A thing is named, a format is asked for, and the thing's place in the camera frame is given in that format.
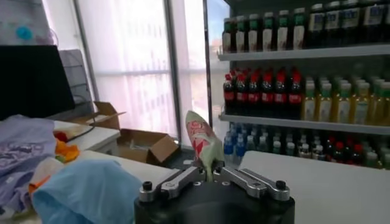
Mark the blue drink bottle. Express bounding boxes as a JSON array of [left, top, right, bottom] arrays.
[[235, 133, 246, 158], [224, 130, 235, 162]]

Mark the clear plastic packaging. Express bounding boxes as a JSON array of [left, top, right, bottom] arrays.
[[126, 137, 147, 150]]

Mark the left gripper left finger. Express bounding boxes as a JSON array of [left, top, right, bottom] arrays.
[[138, 166, 207, 203]]

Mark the white sheet blue dot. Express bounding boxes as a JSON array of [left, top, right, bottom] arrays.
[[0, 0, 59, 46]]

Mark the black monitor screen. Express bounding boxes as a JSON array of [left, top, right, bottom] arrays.
[[0, 44, 76, 121]]

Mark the grey metal shelf rack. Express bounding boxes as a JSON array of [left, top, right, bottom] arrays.
[[216, 0, 390, 171]]

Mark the small brown cardboard box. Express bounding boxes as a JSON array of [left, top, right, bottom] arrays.
[[71, 101, 126, 131]]

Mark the black window frame post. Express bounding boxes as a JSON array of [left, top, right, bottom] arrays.
[[202, 0, 214, 128]]

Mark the grey panel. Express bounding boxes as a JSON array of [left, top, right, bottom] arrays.
[[59, 49, 95, 113]]

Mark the clear green water bottle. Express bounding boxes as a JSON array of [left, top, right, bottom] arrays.
[[258, 136, 269, 153], [246, 135, 258, 152]]

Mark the open brown cardboard box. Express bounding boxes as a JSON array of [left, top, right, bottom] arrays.
[[115, 128, 180, 167]]

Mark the small red object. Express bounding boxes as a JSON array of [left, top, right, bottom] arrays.
[[53, 130, 69, 143]]

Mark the cola bottle red cap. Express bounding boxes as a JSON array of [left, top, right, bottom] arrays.
[[288, 69, 303, 119], [235, 72, 248, 115], [353, 143, 364, 164], [247, 72, 261, 116], [260, 71, 275, 116], [334, 141, 345, 162], [274, 70, 289, 118], [223, 72, 235, 114]]

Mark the dark drink bottle white label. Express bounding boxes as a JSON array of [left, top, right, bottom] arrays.
[[362, 0, 384, 45], [324, 1, 341, 48], [308, 3, 325, 49], [341, 0, 362, 46]]

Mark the green t-shirt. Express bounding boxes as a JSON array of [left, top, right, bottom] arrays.
[[185, 110, 225, 183]]

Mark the blue cloth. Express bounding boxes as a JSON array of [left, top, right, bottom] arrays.
[[32, 159, 144, 224]]

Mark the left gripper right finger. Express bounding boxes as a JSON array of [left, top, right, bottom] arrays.
[[213, 166, 291, 202]]

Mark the purple printed garment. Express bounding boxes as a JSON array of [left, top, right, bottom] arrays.
[[0, 114, 59, 214]]

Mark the white cloth orange trim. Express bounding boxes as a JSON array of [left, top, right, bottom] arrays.
[[29, 156, 65, 195]]

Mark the dark tea bottle green band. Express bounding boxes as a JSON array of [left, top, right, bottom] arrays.
[[262, 12, 275, 52], [292, 7, 307, 50], [276, 10, 290, 51], [235, 15, 247, 53], [222, 17, 234, 54], [248, 13, 260, 52]]

